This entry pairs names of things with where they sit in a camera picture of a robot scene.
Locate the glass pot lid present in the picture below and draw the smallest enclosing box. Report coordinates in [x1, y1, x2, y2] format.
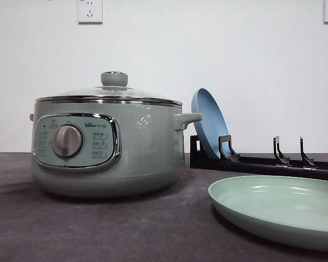
[35, 71, 183, 106]

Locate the green plate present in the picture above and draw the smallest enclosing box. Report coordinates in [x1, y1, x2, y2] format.
[208, 175, 328, 251]

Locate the blue plate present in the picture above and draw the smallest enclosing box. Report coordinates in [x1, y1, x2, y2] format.
[191, 88, 230, 160]

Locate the green electric steamer pot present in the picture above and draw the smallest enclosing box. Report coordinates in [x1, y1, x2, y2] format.
[29, 101, 202, 199]

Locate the black dish rack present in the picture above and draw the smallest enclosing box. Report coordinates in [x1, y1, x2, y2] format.
[190, 135, 328, 183]

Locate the left white wall socket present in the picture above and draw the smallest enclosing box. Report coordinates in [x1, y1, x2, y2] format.
[77, 0, 103, 26]

